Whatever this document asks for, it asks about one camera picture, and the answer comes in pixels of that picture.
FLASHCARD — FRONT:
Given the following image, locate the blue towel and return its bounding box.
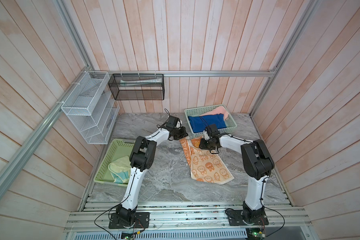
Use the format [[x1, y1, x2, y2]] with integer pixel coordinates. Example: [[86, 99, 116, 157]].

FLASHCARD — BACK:
[[188, 114, 227, 133]]

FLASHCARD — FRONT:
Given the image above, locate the orange patterned cream towel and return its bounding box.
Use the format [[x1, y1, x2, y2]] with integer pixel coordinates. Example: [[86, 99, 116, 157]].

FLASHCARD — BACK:
[[180, 137, 234, 185]]

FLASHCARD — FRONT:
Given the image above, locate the mint green plastic basket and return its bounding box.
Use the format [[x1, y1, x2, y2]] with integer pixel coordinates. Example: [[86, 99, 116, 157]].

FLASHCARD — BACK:
[[184, 105, 237, 138]]

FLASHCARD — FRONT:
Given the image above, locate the pink towel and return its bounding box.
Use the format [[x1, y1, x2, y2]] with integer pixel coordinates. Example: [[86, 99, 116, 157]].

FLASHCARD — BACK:
[[201, 106, 230, 120]]

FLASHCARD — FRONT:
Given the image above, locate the yellow-green plastic basket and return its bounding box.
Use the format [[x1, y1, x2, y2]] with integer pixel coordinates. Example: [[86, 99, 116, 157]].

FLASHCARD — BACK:
[[94, 139, 135, 187]]

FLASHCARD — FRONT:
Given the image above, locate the teal and yellow towel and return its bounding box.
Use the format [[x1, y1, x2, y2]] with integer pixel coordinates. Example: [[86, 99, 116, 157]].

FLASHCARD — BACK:
[[108, 156, 131, 184]]

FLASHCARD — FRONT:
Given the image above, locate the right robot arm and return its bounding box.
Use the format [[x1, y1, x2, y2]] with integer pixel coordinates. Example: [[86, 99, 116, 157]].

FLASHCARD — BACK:
[[199, 125, 275, 226]]

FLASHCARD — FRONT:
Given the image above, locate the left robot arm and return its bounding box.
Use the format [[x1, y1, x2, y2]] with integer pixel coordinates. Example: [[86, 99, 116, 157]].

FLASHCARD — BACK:
[[110, 116, 188, 227]]

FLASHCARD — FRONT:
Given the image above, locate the black mesh wall basket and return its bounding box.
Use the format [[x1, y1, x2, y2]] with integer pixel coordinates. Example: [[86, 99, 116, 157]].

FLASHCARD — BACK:
[[108, 73, 165, 101]]

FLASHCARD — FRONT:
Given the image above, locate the horizontal aluminium wall rail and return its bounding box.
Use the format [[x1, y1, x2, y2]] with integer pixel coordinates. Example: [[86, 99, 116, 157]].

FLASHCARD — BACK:
[[86, 69, 275, 78]]

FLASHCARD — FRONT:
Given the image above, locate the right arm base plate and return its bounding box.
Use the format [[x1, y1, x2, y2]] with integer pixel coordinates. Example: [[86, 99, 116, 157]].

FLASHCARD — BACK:
[[225, 209, 269, 226]]

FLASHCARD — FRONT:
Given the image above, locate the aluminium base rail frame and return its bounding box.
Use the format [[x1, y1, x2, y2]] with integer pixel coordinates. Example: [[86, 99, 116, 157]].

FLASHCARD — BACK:
[[63, 200, 319, 240]]

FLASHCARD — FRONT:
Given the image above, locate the white wire mesh shelf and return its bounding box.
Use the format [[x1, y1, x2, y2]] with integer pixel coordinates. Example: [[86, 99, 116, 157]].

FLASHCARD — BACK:
[[62, 71, 120, 145]]

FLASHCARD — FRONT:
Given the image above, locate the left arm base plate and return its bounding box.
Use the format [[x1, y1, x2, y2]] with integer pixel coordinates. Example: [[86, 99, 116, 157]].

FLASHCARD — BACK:
[[109, 212, 150, 230]]

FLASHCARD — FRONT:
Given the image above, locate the right aluminium corner rail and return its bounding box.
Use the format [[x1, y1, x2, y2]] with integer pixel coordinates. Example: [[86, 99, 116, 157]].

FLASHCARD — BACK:
[[249, 1, 322, 118]]

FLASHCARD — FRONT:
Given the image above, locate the left aluminium wall rail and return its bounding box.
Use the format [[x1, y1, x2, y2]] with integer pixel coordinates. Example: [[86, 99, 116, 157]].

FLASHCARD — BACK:
[[0, 67, 92, 215]]

